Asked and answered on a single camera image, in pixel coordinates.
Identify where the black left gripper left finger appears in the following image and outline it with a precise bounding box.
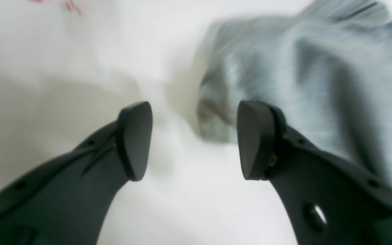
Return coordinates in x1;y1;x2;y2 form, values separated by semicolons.
0;102;153;245

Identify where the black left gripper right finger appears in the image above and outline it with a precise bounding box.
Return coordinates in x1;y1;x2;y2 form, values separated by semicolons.
237;100;392;245

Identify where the grey T-shirt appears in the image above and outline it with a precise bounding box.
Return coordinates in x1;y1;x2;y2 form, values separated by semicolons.
197;0;392;185

